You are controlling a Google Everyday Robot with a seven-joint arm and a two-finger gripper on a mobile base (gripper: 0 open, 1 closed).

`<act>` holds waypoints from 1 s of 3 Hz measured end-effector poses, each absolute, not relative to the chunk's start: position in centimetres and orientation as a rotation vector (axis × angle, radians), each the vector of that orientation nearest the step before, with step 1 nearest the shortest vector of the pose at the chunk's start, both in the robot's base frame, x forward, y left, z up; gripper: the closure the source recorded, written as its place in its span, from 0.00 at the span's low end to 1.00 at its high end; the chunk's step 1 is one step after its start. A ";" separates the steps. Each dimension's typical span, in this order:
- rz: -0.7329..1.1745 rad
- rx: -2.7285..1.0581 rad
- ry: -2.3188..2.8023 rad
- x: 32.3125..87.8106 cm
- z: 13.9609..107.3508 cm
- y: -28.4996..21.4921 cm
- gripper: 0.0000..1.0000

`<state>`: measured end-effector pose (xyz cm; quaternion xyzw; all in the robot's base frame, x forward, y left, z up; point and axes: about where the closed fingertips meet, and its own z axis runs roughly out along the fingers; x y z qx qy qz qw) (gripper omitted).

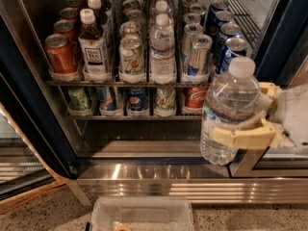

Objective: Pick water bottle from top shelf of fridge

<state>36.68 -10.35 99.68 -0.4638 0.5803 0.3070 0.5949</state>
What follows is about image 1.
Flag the pepsi can lower shelf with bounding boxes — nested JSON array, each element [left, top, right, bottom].
[[127, 88, 146, 111]]

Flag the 7up can lower shelf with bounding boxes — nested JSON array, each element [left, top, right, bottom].
[[155, 88, 176, 111]]

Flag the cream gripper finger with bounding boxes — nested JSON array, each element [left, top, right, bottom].
[[258, 82, 282, 113], [210, 117, 296, 151]]

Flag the wire fridge shelf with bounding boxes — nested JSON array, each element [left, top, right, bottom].
[[48, 0, 271, 88], [61, 87, 206, 121]]

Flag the red coke can lower shelf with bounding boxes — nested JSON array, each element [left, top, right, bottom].
[[183, 87, 207, 109]]

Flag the front orange soda can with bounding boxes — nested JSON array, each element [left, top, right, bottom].
[[44, 34, 77, 74]]

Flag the blue can lower shelf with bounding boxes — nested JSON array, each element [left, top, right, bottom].
[[96, 87, 116, 111]]

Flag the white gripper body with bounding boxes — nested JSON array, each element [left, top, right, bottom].
[[269, 84, 308, 155]]

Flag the green can lower shelf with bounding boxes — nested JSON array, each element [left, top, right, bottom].
[[68, 87, 90, 111]]

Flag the lower wire fridge shelf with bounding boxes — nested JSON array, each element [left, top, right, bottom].
[[61, 87, 206, 121]]

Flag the top wire fridge shelf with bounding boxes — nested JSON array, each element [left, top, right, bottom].
[[48, 0, 271, 88]]

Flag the clear water bottle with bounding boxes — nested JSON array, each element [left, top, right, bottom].
[[149, 0, 174, 26], [149, 13, 175, 84], [200, 57, 261, 166]]

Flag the front silver energy drink can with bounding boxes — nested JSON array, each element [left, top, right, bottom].
[[188, 35, 213, 76]]

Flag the blue pepsi can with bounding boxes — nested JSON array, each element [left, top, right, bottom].
[[218, 38, 246, 74], [213, 23, 242, 64], [210, 11, 235, 39], [207, 0, 229, 27]]

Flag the front 7up can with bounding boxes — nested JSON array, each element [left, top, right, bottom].
[[119, 36, 144, 75]]

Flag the silver energy drink can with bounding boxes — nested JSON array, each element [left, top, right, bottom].
[[181, 23, 203, 63], [188, 35, 213, 76]]

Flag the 7up can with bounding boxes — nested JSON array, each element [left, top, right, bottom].
[[119, 20, 141, 38], [119, 36, 144, 75]]

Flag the clear plastic bin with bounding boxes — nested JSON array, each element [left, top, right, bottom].
[[87, 196, 194, 231]]

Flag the front blue pepsi can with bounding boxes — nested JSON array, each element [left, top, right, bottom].
[[218, 38, 246, 74]]

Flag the orange soda can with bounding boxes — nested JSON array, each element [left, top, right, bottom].
[[44, 34, 77, 74], [53, 19, 79, 54], [60, 8, 79, 24]]

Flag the front tea bottle white cap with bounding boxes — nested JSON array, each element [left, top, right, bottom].
[[78, 9, 109, 74]]

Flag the left fridge glass door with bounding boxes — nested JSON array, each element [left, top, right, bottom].
[[0, 75, 68, 213]]

